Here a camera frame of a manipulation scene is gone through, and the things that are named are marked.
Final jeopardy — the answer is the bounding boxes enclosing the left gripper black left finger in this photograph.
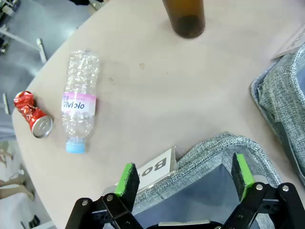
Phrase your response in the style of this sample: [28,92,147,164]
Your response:
[65,163,143,229]

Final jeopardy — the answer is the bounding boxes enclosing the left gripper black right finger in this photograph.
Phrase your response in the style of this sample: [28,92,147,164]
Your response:
[220,152,302,229]

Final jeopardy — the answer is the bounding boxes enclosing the crushed bottle with pink label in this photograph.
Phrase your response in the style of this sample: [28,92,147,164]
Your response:
[61,49,101,154]

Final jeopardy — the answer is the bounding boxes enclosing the crushed red soda can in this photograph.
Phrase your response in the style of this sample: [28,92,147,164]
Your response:
[13,90,54,139]

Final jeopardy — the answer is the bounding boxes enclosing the brown glass bottle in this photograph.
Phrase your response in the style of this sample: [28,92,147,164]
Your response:
[162,0,206,39]

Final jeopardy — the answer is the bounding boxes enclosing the grey fabric basket for bottles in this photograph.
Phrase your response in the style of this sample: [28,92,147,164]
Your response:
[102,132,283,229]

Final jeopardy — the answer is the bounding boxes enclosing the grey fabric basket for plastic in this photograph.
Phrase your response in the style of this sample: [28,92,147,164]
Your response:
[249,42,305,187]

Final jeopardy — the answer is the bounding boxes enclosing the white Bottle sign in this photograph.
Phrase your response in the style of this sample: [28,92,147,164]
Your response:
[114,145,178,191]

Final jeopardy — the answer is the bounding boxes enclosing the bare leg of seated person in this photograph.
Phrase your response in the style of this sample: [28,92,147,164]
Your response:
[0,177,35,201]

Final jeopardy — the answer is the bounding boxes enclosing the white Plastic sign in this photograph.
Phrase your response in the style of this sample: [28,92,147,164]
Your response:
[271,23,305,60]

